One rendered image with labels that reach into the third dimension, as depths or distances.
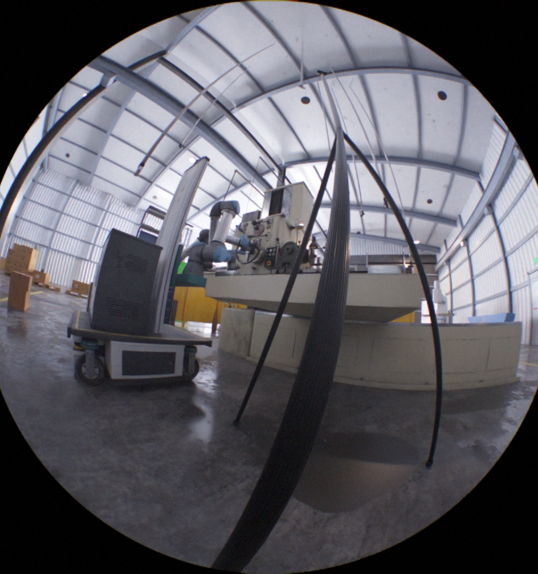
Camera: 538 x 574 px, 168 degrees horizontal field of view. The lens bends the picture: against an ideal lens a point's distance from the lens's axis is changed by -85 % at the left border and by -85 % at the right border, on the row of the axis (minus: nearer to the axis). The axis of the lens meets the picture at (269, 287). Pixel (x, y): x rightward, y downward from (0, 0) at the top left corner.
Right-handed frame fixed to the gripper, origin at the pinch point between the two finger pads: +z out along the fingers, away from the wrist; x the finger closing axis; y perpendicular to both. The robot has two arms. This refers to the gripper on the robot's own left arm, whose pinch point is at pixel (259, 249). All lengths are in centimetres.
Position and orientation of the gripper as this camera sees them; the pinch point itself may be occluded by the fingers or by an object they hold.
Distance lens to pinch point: 204.1
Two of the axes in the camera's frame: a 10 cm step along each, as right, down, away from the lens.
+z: 5.3, 2.1, 8.2
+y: 2.2, -9.7, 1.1
